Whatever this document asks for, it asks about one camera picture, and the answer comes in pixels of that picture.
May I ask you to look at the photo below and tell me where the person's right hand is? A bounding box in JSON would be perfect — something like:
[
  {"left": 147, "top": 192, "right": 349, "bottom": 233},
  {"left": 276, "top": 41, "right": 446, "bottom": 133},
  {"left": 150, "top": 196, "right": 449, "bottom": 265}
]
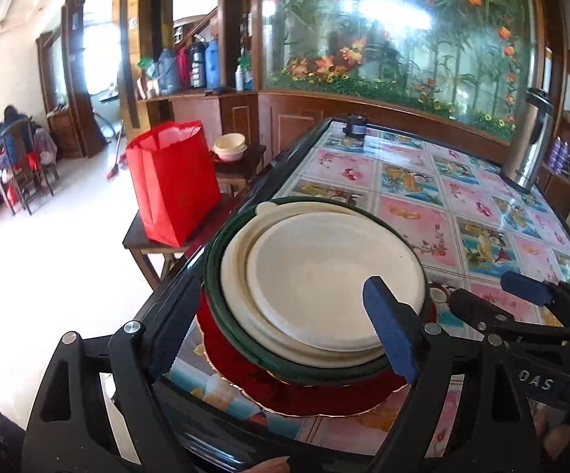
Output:
[{"left": 533, "top": 411, "right": 570, "bottom": 456}]

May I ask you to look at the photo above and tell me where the grey-blue thermos jug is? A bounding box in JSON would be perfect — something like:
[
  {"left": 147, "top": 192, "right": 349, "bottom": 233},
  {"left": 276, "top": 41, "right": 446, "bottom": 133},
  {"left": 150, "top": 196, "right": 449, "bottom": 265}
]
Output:
[{"left": 153, "top": 47, "right": 181, "bottom": 95}]

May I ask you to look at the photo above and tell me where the blue thermos flask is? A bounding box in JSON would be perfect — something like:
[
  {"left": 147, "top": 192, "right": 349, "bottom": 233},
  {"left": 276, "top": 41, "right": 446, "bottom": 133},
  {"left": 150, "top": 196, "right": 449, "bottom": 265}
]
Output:
[{"left": 204, "top": 35, "right": 221, "bottom": 88}]

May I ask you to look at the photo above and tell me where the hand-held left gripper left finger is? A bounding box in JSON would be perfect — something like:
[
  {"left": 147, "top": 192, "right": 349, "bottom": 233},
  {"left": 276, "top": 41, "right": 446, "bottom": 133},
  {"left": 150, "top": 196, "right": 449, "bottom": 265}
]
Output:
[{"left": 21, "top": 276, "right": 202, "bottom": 473}]

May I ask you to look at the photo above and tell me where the broom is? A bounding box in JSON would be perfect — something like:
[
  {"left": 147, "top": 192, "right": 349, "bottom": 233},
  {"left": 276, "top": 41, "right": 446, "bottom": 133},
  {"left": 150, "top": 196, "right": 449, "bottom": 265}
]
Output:
[{"left": 106, "top": 121, "right": 126, "bottom": 179}]

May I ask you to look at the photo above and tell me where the dark wooden stool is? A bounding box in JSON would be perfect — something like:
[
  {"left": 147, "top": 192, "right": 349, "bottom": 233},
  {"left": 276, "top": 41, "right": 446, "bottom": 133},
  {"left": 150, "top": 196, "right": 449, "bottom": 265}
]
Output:
[{"left": 122, "top": 192, "right": 246, "bottom": 291}]

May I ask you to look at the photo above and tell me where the stainless steel thermos pot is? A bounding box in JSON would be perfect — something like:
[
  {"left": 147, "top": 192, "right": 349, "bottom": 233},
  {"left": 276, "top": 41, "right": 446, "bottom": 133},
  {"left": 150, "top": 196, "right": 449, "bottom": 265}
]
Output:
[{"left": 503, "top": 87, "right": 555, "bottom": 194}]

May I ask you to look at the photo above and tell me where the red thermos flask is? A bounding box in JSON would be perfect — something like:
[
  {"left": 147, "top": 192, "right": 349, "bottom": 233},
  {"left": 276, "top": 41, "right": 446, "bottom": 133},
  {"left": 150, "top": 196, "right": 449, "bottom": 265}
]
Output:
[{"left": 176, "top": 47, "right": 190, "bottom": 90}]

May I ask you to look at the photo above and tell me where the black thermos flask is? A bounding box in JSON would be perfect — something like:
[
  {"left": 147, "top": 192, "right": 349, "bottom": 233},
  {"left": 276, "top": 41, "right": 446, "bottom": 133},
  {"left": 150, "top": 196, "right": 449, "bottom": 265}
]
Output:
[{"left": 188, "top": 42, "right": 207, "bottom": 89}]

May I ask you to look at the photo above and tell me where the small wooden side table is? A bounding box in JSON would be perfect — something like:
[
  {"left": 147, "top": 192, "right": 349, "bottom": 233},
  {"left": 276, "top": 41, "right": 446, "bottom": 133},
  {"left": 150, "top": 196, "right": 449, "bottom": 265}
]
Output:
[{"left": 211, "top": 144, "right": 267, "bottom": 198}]

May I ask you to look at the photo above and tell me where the wooden sideboard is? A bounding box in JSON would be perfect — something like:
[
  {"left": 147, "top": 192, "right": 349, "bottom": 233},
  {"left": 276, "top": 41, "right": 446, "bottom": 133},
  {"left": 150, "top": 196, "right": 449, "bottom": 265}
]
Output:
[{"left": 137, "top": 89, "right": 570, "bottom": 218}]

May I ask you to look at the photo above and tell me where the red paper bag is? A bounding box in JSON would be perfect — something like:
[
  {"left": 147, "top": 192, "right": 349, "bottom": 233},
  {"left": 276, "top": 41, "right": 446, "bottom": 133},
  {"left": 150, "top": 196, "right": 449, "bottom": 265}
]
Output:
[{"left": 126, "top": 119, "right": 223, "bottom": 248}]

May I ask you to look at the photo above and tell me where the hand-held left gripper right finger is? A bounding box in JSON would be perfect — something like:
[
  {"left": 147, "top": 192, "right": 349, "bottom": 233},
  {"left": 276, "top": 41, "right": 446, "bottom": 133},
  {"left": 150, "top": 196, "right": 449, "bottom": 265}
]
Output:
[{"left": 362, "top": 276, "right": 542, "bottom": 473}]

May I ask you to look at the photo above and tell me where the wooden chair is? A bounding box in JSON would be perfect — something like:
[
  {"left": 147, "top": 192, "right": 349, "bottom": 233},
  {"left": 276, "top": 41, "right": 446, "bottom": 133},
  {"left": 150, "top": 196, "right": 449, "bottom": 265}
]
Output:
[{"left": 0, "top": 121, "right": 61, "bottom": 215}]

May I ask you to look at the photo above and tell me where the small cream bowl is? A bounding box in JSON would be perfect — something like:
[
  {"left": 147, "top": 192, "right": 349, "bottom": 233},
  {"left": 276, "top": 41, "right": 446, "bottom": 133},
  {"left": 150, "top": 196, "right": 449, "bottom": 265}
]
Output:
[{"left": 213, "top": 133, "right": 246, "bottom": 155}]

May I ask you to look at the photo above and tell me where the small dark container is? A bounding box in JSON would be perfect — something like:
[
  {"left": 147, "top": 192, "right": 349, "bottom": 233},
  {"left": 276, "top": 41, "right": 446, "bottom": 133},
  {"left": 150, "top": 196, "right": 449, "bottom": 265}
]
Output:
[{"left": 344, "top": 114, "right": 368, "bottom": 140}]

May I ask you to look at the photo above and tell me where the cream strainer bowl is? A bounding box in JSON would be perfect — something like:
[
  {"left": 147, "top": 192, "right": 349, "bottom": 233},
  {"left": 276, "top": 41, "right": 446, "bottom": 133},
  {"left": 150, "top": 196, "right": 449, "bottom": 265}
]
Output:
[{"left": 220, "top": 198, "right": 426, "bottom": 369}]

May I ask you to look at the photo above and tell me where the glass cabinet with artificial flowers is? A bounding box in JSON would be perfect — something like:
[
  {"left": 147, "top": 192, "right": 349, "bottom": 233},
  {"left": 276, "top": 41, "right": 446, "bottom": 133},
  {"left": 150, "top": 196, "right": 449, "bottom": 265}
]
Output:
[{"left": 260, "top": 0, "right": 544, "bottom": 146}]

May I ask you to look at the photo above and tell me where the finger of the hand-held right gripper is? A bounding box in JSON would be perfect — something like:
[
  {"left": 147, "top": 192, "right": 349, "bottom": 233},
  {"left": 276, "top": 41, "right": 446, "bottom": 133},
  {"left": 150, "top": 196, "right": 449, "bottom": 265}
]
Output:
[
  {"left": 449, "top": 288, "right": 570, "bottom": 344},
  {"left": 500, "top": 270, "right": 570, "bottom": 328}
]

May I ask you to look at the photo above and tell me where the dark green plastic bowl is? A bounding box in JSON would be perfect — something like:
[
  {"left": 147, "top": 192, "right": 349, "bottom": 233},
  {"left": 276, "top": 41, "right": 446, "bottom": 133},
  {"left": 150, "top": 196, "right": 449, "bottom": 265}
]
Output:
[{"left": 205, "top": 196, "right": 431, "bottom": 386}]

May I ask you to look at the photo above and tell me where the black framed dining table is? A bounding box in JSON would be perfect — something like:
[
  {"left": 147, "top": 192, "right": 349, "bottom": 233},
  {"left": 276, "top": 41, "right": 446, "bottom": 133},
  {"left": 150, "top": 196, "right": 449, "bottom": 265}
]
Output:
[{"left": 132, "top": 117, "right": 570, "bottom": 473}]

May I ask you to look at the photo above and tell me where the white deep plate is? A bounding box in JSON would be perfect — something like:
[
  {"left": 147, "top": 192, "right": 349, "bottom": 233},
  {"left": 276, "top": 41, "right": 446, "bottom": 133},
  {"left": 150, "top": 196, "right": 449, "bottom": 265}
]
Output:
[{"left": 246, "top": 213, "right": 427, "bottom": 353}]

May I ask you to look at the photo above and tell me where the person's left hand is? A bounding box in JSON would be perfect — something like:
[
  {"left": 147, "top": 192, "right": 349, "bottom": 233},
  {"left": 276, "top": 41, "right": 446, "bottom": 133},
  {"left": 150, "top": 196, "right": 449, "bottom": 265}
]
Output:
[{"left": 250, "top": 456, "right": 291, "bottom": 473}]

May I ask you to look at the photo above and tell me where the woven storage cabinet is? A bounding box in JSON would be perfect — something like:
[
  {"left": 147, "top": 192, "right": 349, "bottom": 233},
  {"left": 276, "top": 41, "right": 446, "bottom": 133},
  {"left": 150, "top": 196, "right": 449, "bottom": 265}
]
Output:
[{"left": 47, "top": 111, "right": 86, "bottom": 158}]

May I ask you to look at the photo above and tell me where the red glass plate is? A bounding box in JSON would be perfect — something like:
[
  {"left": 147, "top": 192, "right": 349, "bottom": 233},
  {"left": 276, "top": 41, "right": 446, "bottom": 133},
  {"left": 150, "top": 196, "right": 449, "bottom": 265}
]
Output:
[
  {"left": 203, "top": 337, "right": 410, "bottom": 419},
  {"left": 196, "top": 288, "right": 438, "bottom": 390}
]

